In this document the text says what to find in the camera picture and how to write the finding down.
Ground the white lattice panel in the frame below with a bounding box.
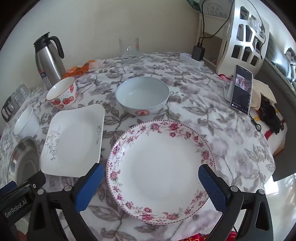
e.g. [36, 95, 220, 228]
[216, 0, 270, 76]

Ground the black bundle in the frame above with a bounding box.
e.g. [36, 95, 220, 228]
[257, 96, 287, 135]

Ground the white phone stand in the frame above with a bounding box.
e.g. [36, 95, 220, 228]
[223, 77, 234, 102]

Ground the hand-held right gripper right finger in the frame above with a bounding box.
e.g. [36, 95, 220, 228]
[198, 163, 274, 241]

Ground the clear glass mug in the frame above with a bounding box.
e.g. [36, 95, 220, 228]
[119, 37, 139, 62]

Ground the light blue bowl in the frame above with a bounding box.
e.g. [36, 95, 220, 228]
[115, 77, 170, 116]

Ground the smartphone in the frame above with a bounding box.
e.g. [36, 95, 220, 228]
[230, 65, 253, 115]

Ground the stainless steel basin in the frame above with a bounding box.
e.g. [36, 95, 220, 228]
[7, 137, 42, 186]

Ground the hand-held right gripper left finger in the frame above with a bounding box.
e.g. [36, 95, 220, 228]
[28, 163, 104, 241]

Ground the printed wall poster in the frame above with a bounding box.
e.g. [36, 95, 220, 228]
[187, 0, 234, 16]

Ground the white power strip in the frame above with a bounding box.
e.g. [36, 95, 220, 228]
[180, 53, 204, 67]

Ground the stainless steel thermos jug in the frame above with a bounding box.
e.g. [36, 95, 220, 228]
[33, 32, 67, 90]

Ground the stuffed toy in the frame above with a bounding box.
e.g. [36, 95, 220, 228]
[284, 47, 296, 65]

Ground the square white plate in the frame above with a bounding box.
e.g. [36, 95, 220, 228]
[40, 103, 105, 178]

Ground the beige cloth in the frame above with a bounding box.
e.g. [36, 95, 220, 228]
[251, 79, 277, 109]

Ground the red and white mat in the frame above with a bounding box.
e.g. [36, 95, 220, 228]
[265, 120, 288, 156]

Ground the strawberry print bowl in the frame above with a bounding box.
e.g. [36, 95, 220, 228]
[46, 76, 77, 110]

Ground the floral table blanket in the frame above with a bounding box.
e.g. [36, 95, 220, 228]
[0, 52, 277, 241]

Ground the black charger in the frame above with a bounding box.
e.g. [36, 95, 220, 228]
[192, 38, 205, 61]

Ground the small white bowl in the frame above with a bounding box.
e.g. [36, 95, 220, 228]
[14, 107, 41, 139]

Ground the black charger cable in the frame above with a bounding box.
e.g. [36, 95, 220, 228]
[201, 0, 235, 41]
[198, 0, 207, 44]

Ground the red printed cloth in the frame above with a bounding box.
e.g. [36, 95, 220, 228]
[180, 233, 236, 241]

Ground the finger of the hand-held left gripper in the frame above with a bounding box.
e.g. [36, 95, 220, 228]
[17, 171, 46, 193]
[0, 181, 18, 196]

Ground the round floral rim plate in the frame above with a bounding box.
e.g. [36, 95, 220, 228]
[106, 120, 216, 225]

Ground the white wooden stand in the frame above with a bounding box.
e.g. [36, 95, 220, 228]
[198, 13, 229, 65]

